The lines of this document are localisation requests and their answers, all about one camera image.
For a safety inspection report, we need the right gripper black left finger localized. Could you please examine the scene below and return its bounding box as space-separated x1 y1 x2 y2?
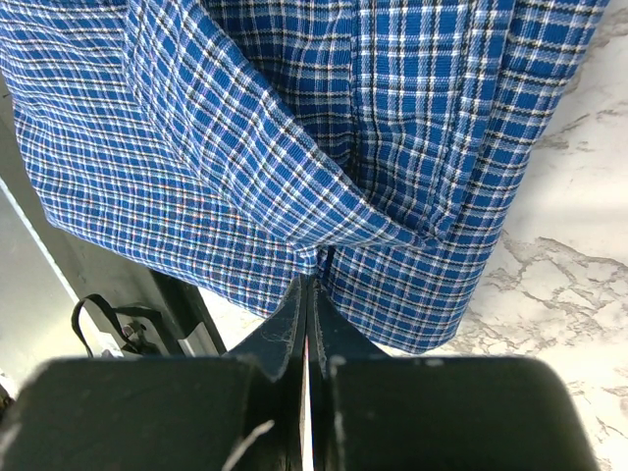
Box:
1 276 308 470

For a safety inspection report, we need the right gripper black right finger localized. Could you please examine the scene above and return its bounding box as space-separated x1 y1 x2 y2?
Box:
306 280 598 471

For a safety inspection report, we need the blue checkered long sleeve shirt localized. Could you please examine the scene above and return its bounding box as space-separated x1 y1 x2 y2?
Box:
1 1 606 353

